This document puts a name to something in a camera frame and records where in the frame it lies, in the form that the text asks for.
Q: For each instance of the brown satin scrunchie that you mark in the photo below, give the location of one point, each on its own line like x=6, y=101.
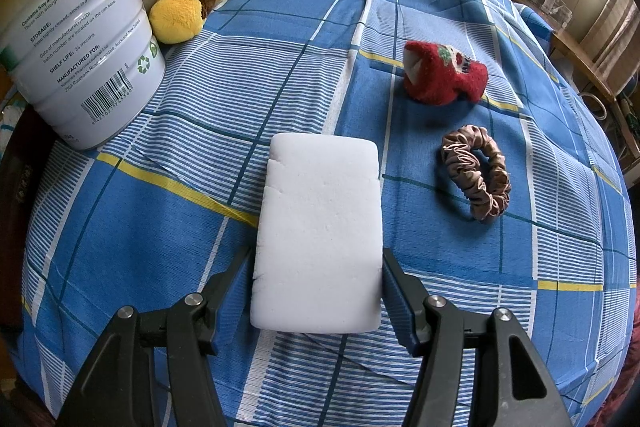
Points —
x=460, y=157

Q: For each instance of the red plush toy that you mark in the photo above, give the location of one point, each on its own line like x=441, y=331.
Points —
x=440, y=77

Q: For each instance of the white metal milk powder can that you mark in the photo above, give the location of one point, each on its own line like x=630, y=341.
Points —
x=75, y=57

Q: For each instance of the dark brown box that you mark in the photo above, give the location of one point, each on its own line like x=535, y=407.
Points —
x=17, y=197

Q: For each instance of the blue checked bedsheet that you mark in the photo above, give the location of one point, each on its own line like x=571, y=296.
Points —
x=300, y=57

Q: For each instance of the white sponge block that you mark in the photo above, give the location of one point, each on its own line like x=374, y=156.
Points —
x=315, y=232

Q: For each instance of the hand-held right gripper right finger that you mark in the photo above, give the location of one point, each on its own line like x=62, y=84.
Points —
x=400, y=307

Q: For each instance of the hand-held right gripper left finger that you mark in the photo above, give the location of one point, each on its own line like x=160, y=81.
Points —
x=225, y=289

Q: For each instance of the wooden side desk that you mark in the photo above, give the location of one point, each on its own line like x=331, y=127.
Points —
x=575, y=52

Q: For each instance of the beige curtain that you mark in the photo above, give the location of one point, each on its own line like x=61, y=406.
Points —
x=610, y=27

